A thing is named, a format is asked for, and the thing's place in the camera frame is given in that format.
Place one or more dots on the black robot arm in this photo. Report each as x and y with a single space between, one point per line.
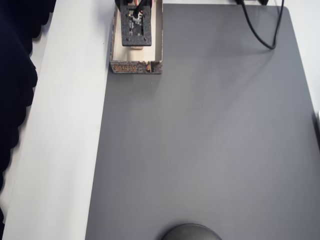
263 2

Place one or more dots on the patterned cardboard box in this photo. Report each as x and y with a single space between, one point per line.
136 68

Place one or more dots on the dark blue curtain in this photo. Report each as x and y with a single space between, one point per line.
12 87

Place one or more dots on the grey table mat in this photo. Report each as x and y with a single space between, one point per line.
200 137

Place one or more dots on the black round-base stand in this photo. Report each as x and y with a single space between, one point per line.
191 232

